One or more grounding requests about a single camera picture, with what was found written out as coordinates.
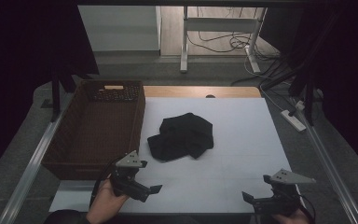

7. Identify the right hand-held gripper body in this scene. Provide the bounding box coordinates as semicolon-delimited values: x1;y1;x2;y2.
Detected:
252;168;317;216

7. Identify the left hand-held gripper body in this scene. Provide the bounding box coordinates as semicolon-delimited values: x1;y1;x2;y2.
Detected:
111;150;152;203

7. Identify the black cloth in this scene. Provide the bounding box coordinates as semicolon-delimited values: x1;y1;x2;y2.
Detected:
146;112;214;162

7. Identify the brown woven basket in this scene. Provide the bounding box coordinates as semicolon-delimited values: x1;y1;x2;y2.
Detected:
41;78;146;181

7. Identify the person's left hand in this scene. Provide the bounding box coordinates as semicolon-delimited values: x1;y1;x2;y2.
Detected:
86;178;131;224

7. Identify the person's right hand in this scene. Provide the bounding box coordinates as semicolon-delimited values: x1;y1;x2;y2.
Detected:
271;207;311;224

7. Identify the white table mat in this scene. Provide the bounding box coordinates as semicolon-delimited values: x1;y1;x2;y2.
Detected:
48;96;293;215

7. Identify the white power strip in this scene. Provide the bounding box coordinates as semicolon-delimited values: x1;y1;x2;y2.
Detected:
280;109;307;133

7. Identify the person's dark sleeve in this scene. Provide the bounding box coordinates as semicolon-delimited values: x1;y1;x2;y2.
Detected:
43;209;91;224

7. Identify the wooden table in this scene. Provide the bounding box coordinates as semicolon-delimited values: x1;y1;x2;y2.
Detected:
143;86;262;99

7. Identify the black stand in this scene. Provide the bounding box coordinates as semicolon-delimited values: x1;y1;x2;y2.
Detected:
288;62;317;127
50;71;77;123

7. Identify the black curtain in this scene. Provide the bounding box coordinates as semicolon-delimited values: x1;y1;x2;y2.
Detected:
260;0;358;171
0;0;100;183

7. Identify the white cabinet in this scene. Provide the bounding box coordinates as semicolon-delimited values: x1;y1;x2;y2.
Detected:
77;5;162;52

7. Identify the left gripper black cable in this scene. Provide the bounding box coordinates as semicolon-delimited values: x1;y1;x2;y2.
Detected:
89;156;122;208

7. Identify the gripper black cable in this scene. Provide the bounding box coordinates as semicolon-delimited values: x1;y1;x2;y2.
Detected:
89;156;122;208
298;194;317;224

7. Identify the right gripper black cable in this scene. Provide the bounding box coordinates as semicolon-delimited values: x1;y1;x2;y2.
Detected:
298;194;317;224

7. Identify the aluminium rail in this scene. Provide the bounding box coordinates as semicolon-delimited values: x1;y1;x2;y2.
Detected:
292;99;358;224
0;92;73;224

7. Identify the white power cable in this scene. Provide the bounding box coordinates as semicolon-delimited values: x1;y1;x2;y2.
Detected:
258;81;286;114

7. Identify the tangle of floor cables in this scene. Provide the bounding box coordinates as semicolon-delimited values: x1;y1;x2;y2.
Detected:
186;7;282;62

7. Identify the white desk frame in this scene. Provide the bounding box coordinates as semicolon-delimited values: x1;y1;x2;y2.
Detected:
180;6;269;75

